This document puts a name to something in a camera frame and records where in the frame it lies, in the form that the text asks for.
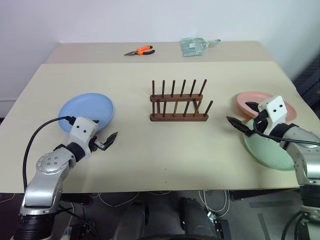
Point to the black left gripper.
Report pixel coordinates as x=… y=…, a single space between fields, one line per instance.
x=100 y=145

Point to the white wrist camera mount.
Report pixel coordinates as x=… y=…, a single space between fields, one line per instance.
x=275 y=110
x=83 y=128

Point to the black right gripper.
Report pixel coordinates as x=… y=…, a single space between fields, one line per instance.
x=260 y=120

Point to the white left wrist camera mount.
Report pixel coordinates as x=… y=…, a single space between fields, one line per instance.
x=83 y=128

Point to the pink-red plate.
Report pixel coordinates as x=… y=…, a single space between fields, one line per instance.
x=247 y=98

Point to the small black box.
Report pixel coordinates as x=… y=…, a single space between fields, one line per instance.
x=223 y=228

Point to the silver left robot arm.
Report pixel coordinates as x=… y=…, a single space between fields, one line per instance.
x=47 y=172

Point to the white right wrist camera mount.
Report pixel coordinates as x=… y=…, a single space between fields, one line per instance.
x=275 y=110

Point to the wooden dish rack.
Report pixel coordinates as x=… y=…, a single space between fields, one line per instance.
x=178 y=117

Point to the black ribbed object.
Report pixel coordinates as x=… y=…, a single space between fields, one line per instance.
x=308 y=80

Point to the dark rounded shape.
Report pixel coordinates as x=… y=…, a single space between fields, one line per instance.
x=133 y=220
x=193 y=217

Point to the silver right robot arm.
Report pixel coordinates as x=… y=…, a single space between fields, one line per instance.
x=303 y=152

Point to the clear plastic bag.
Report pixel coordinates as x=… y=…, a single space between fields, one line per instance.
x=192 y=47

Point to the blue plate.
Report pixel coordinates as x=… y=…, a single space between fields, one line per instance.
x=85 y=107

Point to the pale green plate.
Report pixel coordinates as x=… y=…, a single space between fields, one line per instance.
x=270 y=152

